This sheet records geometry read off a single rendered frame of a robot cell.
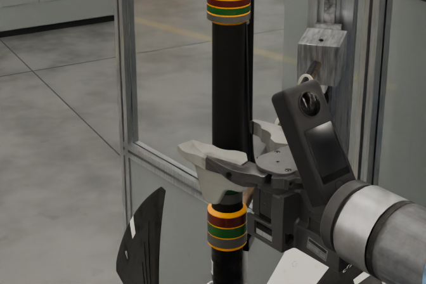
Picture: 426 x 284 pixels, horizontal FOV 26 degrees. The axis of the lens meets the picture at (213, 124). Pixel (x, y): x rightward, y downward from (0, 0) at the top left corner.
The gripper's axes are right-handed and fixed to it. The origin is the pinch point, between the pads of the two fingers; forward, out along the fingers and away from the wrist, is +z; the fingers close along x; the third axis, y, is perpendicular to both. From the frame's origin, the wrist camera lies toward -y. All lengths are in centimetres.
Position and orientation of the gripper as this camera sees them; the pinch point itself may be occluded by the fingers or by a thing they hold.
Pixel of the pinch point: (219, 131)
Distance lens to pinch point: 98.3
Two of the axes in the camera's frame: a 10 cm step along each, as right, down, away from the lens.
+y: 0.0, 9.2, 4.0
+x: 7.7, -2.5, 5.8
